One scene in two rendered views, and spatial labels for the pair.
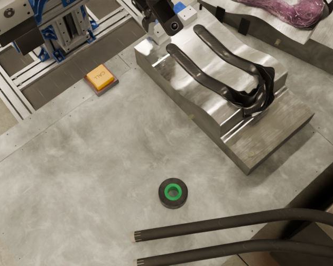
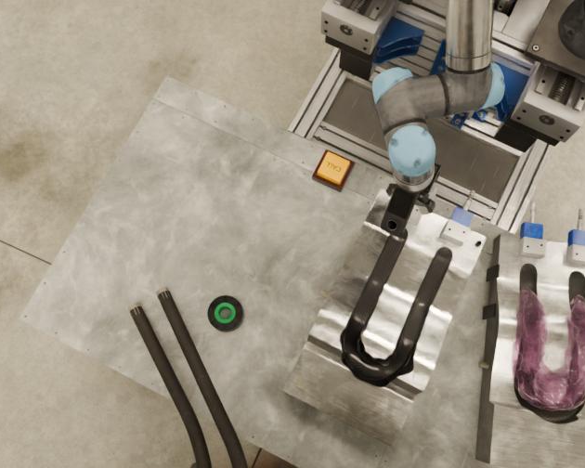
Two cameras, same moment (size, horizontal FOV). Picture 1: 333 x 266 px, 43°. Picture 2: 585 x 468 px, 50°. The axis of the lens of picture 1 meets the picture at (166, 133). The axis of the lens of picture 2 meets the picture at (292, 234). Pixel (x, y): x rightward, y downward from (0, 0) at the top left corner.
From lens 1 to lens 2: 0.55 m
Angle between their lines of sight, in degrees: 23
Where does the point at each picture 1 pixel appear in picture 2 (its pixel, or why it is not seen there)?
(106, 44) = (461, 144)
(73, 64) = not seen: hidden behind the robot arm
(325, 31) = (515, 423)
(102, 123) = (280, 198)
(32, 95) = (347, 95)
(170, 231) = (175, 328)
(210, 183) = (256, 351)
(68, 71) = not seen: hidden behind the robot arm
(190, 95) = (342, 282)
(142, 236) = (163, 301)
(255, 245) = (190, 426)
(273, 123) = (355, 398)
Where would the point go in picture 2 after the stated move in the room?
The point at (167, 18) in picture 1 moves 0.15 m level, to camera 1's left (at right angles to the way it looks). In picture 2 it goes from (395, 212) to (359, 148)
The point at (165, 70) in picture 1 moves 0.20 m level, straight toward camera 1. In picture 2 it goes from (365, 239) to (284, 277)
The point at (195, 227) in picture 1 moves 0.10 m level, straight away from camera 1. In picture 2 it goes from (188, 353) to (233, 345)
